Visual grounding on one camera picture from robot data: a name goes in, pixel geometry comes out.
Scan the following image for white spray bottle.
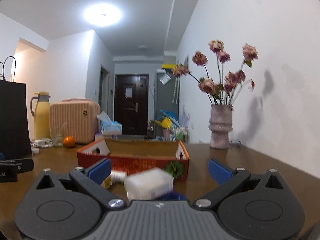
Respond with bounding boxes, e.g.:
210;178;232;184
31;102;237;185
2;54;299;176
110;170;127;184

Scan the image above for blue plastic cap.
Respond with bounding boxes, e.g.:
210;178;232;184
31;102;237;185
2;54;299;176
156;192;186;201

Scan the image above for white plastic jug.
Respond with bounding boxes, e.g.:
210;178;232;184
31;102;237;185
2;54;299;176
124;168;174;201

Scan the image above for black paper bag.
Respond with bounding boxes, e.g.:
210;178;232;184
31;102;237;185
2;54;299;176
1;79;31;159

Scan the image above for eyeglasses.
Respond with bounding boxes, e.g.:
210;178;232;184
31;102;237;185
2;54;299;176
229;140;242;148

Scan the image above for orange fruit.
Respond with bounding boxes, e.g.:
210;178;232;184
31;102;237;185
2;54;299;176
63;136;75;148

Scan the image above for red cardboard pumpkin box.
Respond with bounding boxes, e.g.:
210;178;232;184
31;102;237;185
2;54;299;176
77;139;190;181

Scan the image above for tissue pack blue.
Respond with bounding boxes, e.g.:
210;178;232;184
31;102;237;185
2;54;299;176
97;112;122;135

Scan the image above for pink textured vase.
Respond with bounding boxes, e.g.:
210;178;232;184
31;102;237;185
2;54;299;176
208;105;233;150

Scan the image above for clear glass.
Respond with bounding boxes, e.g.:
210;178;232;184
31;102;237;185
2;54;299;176
50;122;67;147

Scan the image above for yellow thermos jug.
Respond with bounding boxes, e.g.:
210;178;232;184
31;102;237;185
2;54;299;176
30;92;50;140

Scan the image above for pink ribbed suitcase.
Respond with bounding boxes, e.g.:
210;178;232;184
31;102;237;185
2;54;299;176
49;98;100;144

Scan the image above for yellow blue toy pile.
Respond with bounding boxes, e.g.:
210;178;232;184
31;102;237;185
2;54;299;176
153;110;189;142

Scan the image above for dark entrance door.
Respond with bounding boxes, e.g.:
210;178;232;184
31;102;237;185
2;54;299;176
114;74;149;135

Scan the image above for dried pink flowers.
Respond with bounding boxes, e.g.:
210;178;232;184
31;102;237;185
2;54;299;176
172;40;259;107

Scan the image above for grey refrigerator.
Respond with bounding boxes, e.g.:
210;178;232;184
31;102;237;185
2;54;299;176
152;71;181;138

